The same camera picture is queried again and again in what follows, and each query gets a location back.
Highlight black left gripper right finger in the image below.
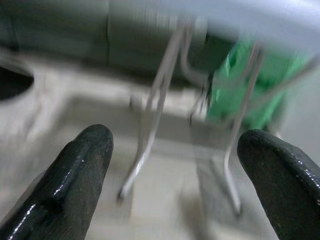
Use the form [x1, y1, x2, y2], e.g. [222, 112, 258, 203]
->
[236, 128, 320, 240]

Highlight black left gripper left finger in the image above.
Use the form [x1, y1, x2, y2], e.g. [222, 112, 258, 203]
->
[0, 123, 114, 240]

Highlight silver metal table leg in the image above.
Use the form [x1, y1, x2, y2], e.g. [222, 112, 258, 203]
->
[116, 22, 191, 202]
[223, 43, 265, 220]

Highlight green plastic bag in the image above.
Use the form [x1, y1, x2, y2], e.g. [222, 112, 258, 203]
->
[206, 41, 310, 130]

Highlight black round object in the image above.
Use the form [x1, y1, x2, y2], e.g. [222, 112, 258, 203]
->
[0, 65, 35, 101]

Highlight dark green sofa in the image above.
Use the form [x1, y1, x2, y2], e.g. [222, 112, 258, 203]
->
[0, 0, 226, 86]

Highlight white table with metal legs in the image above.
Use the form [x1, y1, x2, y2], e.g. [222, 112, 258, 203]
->
[116, 0, 320, 220]

